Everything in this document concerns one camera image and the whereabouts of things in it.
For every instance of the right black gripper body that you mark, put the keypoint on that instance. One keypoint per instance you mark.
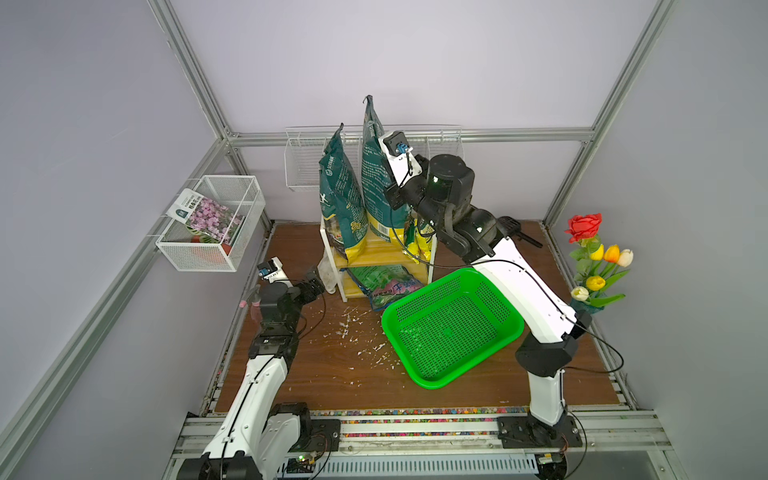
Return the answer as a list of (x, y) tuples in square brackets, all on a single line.
[(416, 190)]

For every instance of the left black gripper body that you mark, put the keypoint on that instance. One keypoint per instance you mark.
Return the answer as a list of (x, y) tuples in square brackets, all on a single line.
[(308, 295)]

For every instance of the dark green fertilizer bag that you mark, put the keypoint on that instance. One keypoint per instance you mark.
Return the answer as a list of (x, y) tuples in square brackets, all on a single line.
[(342, 206), (390, 225)]

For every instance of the green seed bag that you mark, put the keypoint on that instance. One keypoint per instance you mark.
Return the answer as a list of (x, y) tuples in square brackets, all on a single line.
[(384, 284)]

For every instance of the green plastic basket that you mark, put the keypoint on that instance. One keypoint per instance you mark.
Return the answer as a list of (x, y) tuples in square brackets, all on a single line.
[(450, 326)]

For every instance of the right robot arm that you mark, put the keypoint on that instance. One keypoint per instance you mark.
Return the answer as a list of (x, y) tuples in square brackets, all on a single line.
[(439, 191)]

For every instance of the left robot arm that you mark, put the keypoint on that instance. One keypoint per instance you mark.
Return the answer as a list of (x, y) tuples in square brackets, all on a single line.
[(264, 372)]

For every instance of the yellow fertilizer bag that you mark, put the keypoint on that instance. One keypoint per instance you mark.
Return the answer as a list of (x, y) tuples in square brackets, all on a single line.
[(418, 236)]

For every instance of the white wooden shelf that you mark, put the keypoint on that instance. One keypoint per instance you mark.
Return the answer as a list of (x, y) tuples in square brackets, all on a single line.
[(377, 252)]

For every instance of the white gloves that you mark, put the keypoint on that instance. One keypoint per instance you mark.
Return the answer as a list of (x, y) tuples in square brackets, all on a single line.
[(327, 274)]

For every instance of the pink spray bottle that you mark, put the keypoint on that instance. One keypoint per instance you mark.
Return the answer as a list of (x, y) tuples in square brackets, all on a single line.
[(251, 301)]

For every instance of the purple flower seed packet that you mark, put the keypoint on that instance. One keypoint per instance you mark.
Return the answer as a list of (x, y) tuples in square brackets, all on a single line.
[(205, 217)]

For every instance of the artificial flower bouquet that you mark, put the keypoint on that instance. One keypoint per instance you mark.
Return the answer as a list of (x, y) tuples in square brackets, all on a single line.
[(598, 267)]

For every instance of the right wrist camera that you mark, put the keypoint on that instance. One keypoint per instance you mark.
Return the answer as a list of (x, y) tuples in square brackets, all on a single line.
[(397, 153)]

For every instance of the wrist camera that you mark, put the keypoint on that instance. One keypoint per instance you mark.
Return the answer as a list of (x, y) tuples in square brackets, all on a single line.
[(271, 271), (397, 153)]

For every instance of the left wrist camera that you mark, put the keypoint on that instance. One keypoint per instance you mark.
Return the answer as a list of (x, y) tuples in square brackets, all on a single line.
[(271, 271)]

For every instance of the white wire side basket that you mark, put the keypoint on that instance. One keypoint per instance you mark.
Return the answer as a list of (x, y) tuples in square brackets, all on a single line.
[(188, 253)]

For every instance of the white wire wall rack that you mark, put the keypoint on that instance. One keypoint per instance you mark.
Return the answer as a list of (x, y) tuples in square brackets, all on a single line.
[(305, 147)]

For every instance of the metal base rail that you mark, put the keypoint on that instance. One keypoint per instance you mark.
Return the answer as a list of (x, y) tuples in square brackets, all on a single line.
[(454, 443)]

